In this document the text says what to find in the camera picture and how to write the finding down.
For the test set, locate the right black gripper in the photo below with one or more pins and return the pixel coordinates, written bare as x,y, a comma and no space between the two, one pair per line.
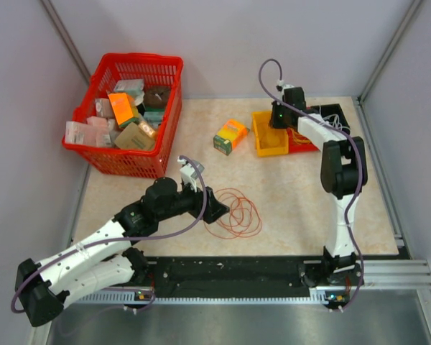
275,106

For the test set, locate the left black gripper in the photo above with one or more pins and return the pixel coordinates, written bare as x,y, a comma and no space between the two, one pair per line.
214,209

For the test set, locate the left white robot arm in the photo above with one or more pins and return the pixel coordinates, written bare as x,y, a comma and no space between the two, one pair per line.
45,288

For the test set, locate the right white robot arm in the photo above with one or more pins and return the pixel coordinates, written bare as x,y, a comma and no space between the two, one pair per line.
343,173

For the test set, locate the yellow plastic bin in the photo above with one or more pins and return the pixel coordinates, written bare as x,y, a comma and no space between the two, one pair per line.
268,141

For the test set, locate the red plastic bin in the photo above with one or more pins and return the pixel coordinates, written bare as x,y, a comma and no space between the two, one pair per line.
299,143

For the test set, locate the black plastic bin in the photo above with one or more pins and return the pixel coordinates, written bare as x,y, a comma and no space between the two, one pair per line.
333,115

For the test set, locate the orange green sponge pack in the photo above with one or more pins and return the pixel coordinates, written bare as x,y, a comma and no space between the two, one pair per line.
229,136

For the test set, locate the brown cardboard box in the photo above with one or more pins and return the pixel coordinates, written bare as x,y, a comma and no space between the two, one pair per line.
134,138

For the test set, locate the brown round tape roll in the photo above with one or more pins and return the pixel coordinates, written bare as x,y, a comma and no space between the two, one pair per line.
157,97

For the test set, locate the orange box in basket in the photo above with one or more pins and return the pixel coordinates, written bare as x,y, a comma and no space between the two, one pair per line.
124,109

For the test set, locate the pink clear box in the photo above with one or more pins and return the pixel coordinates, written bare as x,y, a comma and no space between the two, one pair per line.
85,134

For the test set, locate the teal white box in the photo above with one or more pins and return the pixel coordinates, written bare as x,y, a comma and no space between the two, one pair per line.
133,87

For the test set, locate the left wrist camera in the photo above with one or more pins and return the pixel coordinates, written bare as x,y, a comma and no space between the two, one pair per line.
189,173

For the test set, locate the grey cable duct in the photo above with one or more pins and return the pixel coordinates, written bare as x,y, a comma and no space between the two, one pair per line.
313,296

